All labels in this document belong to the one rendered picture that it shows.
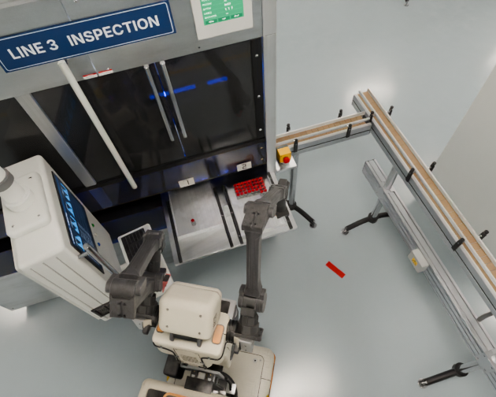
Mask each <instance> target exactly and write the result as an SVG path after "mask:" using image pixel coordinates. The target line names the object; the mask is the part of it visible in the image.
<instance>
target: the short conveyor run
mask: <svg viewBox="0 0 496 397"><path fill-rule="evenodd" d="M339 112H340V113H339V115H338V118H336V119H333V120H330V121H325V122H322V123H319V124H314V125H310V126H308V127H304V128H300V129H296V130H293V131H291V127H290V124H287V132H285V133H282V134H278V135H276V147H279V146H282V145H285V144H287V145H288V147H289V149H290V151H291V155H292V156H294V155H296V154H302V153H305V152H308V151H311V150H315V149H319V148H321V147H326V146H330V145H332V144H336V143H341V142H343V141H347V140H350V139H355V138H357V137H361V136H363V135H369V133H370V131H371V128H372V124H371V122H369V120H370V117H368V118H367V117H366V116H365V111H361V112H359V113H354V114H350V115H347V116H344V117H343V116H342V109H340V110H339Z"/></svg>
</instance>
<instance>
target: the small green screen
mask: <svg viewBox="0 0 496 397"><path fill-rule="evenodd" d="M190 2H191V9H192V13H193V18H194V25H195V29H196V33H197V37H198V40H202V39H208V38H211V37H214V36H218V35H224V34H228V33H231V32H236V31H240V30H244V29H247V28H252V27H253V17H252V2H251V0H190Z"/></svg>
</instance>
